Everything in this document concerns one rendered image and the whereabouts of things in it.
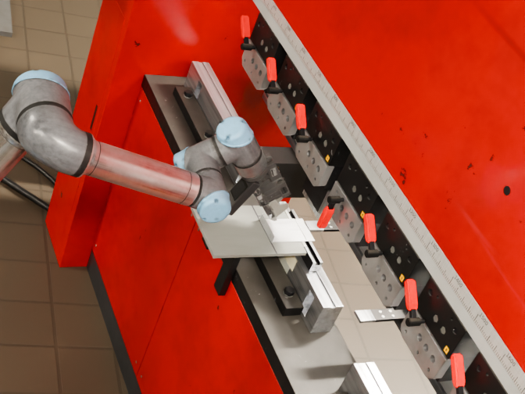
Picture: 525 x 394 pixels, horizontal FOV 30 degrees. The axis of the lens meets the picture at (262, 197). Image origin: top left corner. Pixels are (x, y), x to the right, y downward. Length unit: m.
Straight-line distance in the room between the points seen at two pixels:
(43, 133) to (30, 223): 1.84
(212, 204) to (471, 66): 0.62
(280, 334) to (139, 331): 0.86
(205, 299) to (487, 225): 1.05
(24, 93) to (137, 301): 1.29
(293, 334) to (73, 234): 1.32
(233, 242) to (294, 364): 0.33
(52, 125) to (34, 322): 1.56
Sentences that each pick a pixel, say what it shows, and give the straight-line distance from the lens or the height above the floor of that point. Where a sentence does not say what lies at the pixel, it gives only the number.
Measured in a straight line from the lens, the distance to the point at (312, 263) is 2.49.
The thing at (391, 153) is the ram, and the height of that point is 1.44.
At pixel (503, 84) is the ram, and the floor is 1.76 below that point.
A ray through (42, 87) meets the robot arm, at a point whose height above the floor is 1.38.
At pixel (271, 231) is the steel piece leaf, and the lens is 2.48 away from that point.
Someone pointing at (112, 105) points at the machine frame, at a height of 0.75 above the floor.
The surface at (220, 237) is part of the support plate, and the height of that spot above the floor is 1.00.
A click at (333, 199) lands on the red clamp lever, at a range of 2.28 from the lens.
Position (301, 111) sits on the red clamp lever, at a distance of 2.43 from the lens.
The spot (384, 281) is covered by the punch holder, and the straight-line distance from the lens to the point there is 2.18.
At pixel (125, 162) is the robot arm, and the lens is 2.04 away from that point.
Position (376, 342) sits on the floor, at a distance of 3.91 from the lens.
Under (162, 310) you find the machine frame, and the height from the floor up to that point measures 0.42.
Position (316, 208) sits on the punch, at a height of 1.11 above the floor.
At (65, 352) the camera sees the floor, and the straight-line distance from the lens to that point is 3.40.
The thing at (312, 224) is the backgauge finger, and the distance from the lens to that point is 2.59.
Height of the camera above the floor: 2.53
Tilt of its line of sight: 36 degrees down
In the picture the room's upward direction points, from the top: 23 degrees clockwise
